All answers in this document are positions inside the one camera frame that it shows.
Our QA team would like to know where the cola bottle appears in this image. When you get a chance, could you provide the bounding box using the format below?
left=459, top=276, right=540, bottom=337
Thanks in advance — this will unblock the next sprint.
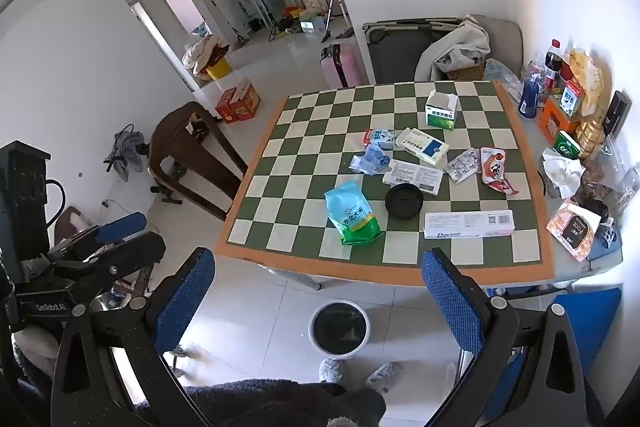
left=545, top=39, right=563, bottom=90

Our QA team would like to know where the white paper leaflet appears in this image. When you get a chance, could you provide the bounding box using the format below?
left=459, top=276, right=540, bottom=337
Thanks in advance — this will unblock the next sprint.
left=382, top=158, right=444, bottom=196

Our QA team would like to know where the crumpled white tissue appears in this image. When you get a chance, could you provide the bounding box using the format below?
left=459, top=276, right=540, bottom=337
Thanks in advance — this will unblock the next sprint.
left=541, top=148, right=587, bottom=199

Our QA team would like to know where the white round trash bin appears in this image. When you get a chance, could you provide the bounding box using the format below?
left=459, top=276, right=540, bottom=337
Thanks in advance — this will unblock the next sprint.
left=308, top=300, right=371, bottom=361

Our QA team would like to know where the bread bag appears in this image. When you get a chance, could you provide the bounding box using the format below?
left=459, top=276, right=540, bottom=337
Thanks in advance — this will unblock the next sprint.
left=570, top=48, right=613, bottom=158

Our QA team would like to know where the black speaker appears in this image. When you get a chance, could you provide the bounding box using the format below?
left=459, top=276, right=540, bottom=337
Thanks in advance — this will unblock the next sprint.
left=602, top=90, right=633, bottom=138

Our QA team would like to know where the grey slipper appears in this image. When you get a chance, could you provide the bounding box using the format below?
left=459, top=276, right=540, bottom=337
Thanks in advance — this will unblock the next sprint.
left=366, top=361, right=404, bottom=393
left=318, top=358, right=346, bottom=384

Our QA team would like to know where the grey cloth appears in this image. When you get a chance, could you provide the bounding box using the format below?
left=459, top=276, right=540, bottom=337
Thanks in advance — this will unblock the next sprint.
left=103, top=124, right=151, bottom=182

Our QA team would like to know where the red white snack pouch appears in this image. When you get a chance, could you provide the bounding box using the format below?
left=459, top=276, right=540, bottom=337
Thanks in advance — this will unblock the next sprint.
left=480, top=147, right=520, bottom=196

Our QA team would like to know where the brown cardboard box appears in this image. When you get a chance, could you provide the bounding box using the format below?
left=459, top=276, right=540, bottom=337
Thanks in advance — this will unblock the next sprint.
left=445, top=59, right=487, bottom=82

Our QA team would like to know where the black cable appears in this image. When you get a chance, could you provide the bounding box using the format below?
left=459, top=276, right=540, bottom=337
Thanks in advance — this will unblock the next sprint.
left=46, top=179, right=68, bottom=228

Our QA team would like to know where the white blue medicine box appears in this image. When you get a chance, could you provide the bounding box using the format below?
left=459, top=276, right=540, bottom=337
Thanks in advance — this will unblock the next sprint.
left=395, top=127, right=450, bottom=168

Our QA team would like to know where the small blue white milk carton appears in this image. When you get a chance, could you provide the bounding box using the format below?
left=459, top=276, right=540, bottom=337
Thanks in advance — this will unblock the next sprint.
left=363, top=128, right=396, bottom=151

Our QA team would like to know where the dark wooden chair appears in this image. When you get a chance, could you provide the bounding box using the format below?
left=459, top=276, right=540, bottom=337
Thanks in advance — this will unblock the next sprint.
left=148, top=101, right=249, bottom=223

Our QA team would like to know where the green white medicine box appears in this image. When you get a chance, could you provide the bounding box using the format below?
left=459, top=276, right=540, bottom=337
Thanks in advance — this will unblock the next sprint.
left=425, top=90, right=460, bottom=130

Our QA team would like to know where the blue bottle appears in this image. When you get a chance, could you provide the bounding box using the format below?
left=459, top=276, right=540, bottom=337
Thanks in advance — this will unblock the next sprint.
left=518, top=52, right=546, bottom=118

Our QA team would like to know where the black cup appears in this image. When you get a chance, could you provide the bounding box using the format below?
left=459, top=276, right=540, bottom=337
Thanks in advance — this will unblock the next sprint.
left=580, top=199, right=612, bottom=225

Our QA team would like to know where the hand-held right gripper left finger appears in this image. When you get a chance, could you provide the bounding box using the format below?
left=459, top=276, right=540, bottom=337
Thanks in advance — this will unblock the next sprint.
left=50, top=247, right=217, bottom=427

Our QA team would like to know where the metal ladder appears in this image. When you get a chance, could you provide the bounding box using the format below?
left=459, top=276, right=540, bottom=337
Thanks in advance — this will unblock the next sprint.
left=320, top=0, right=351, bottom=44

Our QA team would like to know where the green white checkered table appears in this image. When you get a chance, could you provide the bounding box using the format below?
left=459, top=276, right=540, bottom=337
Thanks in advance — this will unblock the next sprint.
left=216, top=79, right=556, bottom=286

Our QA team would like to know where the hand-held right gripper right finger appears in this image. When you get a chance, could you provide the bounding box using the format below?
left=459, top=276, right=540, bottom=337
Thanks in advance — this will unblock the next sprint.
left=421, top=248, right=591, bottom=427

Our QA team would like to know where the dark folding bed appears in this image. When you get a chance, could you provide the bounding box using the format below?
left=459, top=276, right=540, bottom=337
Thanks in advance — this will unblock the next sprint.
left=362, top=18, right=463, bottom=85

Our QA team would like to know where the orange box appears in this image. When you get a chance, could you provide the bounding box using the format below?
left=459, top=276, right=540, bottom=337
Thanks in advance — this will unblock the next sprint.
left=539, top=97, right=581, bottom=138

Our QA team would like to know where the yellow bin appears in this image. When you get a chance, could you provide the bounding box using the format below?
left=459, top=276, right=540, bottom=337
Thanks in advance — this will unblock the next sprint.
left=205, top=58, right=233, bottom=82

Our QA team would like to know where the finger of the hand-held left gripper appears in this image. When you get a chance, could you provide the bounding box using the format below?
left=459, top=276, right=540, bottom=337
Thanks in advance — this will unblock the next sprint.
left=50, top=231, right=167, bottom=293
left=47, top=212, right=147, bottom=265

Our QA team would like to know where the clear plastic bag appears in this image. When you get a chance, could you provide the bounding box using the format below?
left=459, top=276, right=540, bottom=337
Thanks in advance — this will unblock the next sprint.
left=485, top=57, right=523, bottom=100

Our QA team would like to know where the grey armchair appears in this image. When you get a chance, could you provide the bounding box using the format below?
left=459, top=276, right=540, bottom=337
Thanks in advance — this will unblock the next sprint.
left=470, top=14, right=524, bottom=78

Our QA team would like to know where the silver blister pack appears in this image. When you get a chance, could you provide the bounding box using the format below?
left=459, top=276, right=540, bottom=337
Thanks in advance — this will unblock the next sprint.
left=444, top=148, right=482, bottom=183

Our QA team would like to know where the pink suitcase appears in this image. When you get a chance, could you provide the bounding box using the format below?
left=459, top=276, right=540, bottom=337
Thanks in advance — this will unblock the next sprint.
left=320, top=43, right=365, bottom=90

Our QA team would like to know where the clear plastic container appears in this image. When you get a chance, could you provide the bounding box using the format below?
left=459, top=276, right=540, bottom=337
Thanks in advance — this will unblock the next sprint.
left=582, top=134, right=640, bottom=212

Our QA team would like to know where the blue green rice bag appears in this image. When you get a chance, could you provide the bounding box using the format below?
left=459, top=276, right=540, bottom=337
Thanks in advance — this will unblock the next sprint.
left=324, top=180, right=385, bottom=247

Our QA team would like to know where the long white box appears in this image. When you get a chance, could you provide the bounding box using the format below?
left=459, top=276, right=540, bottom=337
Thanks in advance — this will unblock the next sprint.
left=424, top=210, right=515, bottom=240

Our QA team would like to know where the white blanket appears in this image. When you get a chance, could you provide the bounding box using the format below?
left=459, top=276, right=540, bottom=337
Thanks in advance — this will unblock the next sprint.
left=415, top=19, right=492, bottom=82

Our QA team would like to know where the red cardboard box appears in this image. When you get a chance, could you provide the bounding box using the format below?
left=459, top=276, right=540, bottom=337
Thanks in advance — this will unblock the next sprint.
left=215, top=87, right=241, bottom=124
left=232, top=79, right=262, bottom=122

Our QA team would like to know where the pile of clothes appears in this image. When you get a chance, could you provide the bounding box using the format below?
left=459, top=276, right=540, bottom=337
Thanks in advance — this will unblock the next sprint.
left=181, top=34, right=231, bottom=78

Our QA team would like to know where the black round bowl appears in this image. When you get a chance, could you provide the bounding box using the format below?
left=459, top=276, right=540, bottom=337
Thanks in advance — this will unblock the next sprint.
left=385, top=183, right=424, bottom=220

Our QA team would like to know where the crumpled blue plastic wrapper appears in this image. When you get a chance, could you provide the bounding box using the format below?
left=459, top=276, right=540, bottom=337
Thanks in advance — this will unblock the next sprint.
left=348, top=143, right=392, bottom=175

